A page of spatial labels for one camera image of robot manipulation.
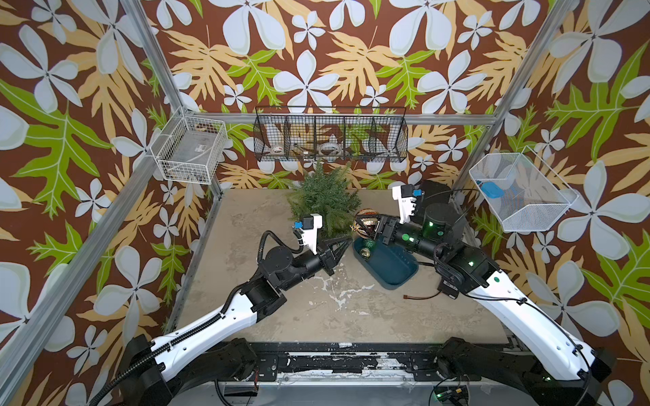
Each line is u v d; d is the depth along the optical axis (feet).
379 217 1.81
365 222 1.94
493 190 2.81
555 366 1.28
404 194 1.83
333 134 3.23
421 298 2.89
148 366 1.28
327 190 2.44
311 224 1.83
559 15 2.26
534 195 2.55
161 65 2.58
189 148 2.88
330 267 1.81
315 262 1.86
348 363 2.47
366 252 3.12
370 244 1.85
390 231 1.77
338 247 2.01
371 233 1.85
